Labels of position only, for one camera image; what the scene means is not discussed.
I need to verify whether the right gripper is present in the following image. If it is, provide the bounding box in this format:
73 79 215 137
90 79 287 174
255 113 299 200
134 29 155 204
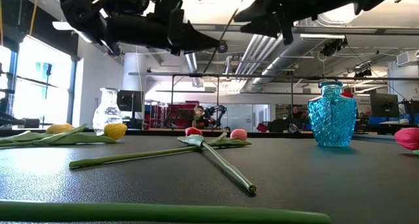
232 0 329 46

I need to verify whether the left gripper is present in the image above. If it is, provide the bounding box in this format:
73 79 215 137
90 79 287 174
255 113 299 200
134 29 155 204
107 0 221 57

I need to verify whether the red artificial tulip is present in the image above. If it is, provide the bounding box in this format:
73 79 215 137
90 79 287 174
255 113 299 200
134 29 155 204
176 126 258 195

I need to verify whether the pale pink artificial tulip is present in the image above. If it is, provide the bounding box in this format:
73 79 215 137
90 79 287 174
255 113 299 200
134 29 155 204
68 128 253 170

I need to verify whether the yellow artificial tulip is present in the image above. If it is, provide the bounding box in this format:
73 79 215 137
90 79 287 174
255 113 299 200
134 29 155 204
32 122 128 146
0 122 88 149

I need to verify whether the blue glass vase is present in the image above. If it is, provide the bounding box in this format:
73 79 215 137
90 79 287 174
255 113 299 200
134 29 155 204
306 81 357 148

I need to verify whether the dusky maroon artificial tulip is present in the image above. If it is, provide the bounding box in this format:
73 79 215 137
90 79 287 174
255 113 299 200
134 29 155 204
0 200 332 224

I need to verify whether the bright pink artificial tulip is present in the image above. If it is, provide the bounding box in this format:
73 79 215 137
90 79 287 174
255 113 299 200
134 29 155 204
393 127 419 157

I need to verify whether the clear glass vase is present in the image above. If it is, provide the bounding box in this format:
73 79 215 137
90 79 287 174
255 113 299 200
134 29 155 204
92 87 123 136

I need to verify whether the person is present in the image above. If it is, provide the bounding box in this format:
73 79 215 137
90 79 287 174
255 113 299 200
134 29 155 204
192 105 215 130
340 90 358 102
287 104 310 132

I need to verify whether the red tool cabinet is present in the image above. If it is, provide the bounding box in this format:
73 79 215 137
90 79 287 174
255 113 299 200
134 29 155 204
143 101 199 129

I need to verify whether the black computer monitor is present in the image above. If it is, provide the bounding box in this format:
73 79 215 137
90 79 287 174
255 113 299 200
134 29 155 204
369 92 401 119
117 90 144 128

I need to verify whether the black pole stand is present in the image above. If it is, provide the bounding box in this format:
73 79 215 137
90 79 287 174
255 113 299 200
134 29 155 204
44 62 54 102

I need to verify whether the bright window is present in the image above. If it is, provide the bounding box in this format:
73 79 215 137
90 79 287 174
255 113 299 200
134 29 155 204
0 35 77 128

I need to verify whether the silver ventilation duct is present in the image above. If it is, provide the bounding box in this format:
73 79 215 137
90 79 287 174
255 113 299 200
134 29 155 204
240 17 331 94

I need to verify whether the black overhead frame rail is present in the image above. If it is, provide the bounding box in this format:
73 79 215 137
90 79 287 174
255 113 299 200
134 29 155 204
128 71 419 125

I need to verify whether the black overhead camera rig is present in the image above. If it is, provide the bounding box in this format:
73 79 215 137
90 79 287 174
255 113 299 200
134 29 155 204
319 37 348 57

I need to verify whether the black rail-mounted camera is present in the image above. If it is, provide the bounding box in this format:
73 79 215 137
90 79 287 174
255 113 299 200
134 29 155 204
354 67 373 79

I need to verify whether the white wall air unit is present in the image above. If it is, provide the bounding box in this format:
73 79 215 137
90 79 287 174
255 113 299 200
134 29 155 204
395 49 419 67

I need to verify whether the yellow cable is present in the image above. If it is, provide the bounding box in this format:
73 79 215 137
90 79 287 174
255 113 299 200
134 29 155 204
28 0 41 37

